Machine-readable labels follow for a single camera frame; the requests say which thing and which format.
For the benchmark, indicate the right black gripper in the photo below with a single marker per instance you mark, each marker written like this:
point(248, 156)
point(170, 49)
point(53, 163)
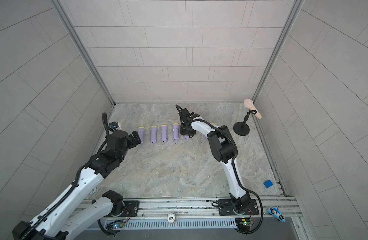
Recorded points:
point(183, 131)

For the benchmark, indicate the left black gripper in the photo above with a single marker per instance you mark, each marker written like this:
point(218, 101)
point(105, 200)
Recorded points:
point(130, 138)

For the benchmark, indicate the purple flashlight horizontal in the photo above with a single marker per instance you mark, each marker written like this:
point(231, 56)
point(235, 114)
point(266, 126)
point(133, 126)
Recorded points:
point(154, 130)

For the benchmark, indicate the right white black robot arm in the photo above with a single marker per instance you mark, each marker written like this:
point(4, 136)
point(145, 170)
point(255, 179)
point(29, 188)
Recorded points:
point(225, 151)

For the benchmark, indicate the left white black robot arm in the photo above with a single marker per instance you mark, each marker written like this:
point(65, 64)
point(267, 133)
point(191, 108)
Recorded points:
point(57, 222)

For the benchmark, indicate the beige microphone on stand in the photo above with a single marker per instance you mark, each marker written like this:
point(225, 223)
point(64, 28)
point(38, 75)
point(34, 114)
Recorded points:
point(249, 104)

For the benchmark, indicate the left green circuit board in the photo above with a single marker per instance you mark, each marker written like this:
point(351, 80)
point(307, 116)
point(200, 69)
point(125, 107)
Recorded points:
point(115, 226)

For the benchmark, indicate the blue tape piece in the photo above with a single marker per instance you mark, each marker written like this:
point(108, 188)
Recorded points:
point(268, 184)

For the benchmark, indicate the right circuit board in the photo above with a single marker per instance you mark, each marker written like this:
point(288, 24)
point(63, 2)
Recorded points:
point(244, 225)

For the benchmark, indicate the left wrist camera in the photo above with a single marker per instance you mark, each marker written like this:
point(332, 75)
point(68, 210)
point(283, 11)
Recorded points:
point(114, 126)

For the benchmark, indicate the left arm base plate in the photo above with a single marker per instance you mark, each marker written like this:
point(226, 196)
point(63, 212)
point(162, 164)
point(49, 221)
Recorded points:
point(130, 208)

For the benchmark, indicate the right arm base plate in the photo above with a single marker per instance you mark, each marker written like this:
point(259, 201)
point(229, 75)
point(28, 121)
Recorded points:
point(225, 208)

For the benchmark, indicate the blue tag on rail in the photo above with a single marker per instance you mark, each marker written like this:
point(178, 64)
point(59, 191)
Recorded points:
point(275, 212)

